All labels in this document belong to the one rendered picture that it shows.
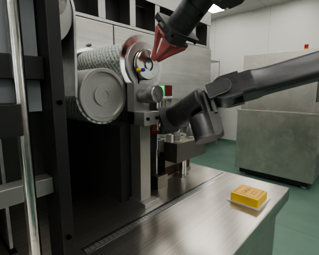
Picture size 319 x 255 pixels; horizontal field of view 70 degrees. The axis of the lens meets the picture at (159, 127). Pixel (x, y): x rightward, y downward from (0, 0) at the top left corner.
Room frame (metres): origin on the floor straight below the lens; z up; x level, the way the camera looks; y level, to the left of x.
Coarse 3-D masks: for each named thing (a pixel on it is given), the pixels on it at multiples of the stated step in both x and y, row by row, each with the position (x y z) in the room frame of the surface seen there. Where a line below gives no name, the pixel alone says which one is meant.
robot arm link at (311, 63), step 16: (272, 64) 0.51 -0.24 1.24; (288, 64) 0.49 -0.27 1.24; (304, 64) 0.48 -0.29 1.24; (240, 80) 0.51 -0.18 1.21; (256, 80) 0.50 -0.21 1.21; (272, 80) 0.49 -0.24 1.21; (288, 80) 0.48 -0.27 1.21; (304, 80) 0.48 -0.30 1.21; (224, 96) 0.51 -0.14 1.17; (240, 96) 0.51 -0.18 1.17; (256, 96) 0.52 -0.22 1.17
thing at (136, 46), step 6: (138, 42) 0.58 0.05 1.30; (144, 42) 0.60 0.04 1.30; (132, 48) 0.57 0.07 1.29; (138, 48) 0.58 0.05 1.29; (144, 48) 0.60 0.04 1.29; (150, 48) 0.62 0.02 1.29; (132, 54) 0.57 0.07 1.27; (126, 60) 0.56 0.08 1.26; (132, 60) 0.57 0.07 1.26; (126, 66) 0.56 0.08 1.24; (132, 66) 0.57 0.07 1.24; (132, 72) 0.57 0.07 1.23; (132, 78) 0.57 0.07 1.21; (156, 78) 0.63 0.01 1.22; (150, 84) 0.61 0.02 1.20
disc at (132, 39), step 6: (132, 36) 0.58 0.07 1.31; (138, 36) 0.59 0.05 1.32; (144, 36) 0.61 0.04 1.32; (126, 42) 0.56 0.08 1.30; (132, 42) 0.58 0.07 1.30; (150, 42) 0.62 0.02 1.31; (126, 48) 0.56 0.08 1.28; (120, 54) 0.55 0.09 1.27; (126, 54) 0.56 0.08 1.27; (120, 60) 0.55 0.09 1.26; (120, 66) 0.55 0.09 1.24; (126, 72) 0.56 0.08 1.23; (126, 78) 0.56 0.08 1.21; (126, 84) 0.57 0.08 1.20; (156, 84) 0.64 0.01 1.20
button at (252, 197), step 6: (240, 186) 0.59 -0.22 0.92; (246, 186) 0.59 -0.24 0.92; (234, 192) 0.56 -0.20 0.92; (240, 192) 0.56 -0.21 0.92; (246, 192) 0.56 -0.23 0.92; (252, 192) 0.56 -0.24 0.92; (258, 192) 0.56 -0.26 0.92; (264, 192) 0.56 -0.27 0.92; (234, 198) 0.55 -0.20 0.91; (240, 198) 0.54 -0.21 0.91; (246, 198) 0.53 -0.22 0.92; (252, 198) 0.53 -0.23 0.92; (258, 198) 0.52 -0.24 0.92; (264, 198) 0.55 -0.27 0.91; (246, 204) 0.53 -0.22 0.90; (252, 204) 0.52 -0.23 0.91; (258, 204) 0.52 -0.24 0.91
